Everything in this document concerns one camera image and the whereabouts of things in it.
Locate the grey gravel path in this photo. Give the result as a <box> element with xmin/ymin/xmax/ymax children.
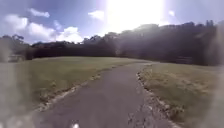
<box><xmin>31</xmin><ymin>61</ymin><xmax>181</xmax><ymax>128</ymax></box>

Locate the grass field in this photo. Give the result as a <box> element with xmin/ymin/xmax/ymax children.
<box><xmin>0</xmin><ymin>55</ymin><xmax>148</xmax><ymax>128</ymax></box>
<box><xmin>137</xmin><ymin>62</ymin><xmax>224</xmax><ymax>128</ymax></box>

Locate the row of trees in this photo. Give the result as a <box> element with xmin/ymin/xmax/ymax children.
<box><xmin>0</xmin><ymin>19</ymin><xmax>224</xmax><ymax>67</ymax></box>

